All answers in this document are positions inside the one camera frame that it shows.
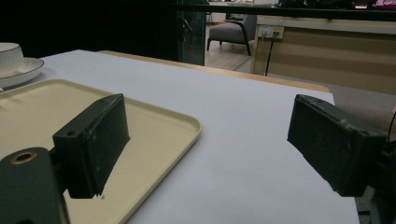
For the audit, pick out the beige plastic tray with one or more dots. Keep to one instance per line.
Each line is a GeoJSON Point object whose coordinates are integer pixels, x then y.
{"type": "Point", "coordinates": [155, 140]}

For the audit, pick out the white wall socket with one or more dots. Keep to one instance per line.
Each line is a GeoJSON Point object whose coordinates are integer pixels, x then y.
{"type": "Point", "coordinates": [271, 31]}

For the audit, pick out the white ribbed plate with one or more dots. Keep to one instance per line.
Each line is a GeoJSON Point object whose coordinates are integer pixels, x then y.
{"type": "Point", "coordinates": [28, 70]}

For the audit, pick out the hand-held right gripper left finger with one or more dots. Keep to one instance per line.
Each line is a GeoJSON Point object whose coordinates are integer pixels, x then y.
{"type": "Point", "coordinates": [93, 146]}

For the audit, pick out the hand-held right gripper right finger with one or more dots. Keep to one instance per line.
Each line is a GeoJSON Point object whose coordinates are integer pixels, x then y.
{"type": "Point", "coordinates": [333, 146]}

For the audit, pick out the beige wooden counter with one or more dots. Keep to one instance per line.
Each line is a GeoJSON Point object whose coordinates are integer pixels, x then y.
{"type": "Point", "coordinates": [327, 56]}

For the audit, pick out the wooden table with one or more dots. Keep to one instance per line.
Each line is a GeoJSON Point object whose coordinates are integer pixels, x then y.
{"type": "Point", "coordinates": [218, 71]}

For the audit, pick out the grey armchair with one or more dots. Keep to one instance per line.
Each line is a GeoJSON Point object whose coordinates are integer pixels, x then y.
{"type": "Point", "coordinates": [229, 32]}

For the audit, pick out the white bowl with dark rim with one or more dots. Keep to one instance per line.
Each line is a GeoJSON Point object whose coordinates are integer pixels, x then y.
{"type": "Point", "coordinates": [9, 57]}

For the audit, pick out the dark tall cabinet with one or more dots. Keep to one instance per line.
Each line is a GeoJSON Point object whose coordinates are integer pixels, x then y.
{"type": "Point", "coordinates": [193, 37]}

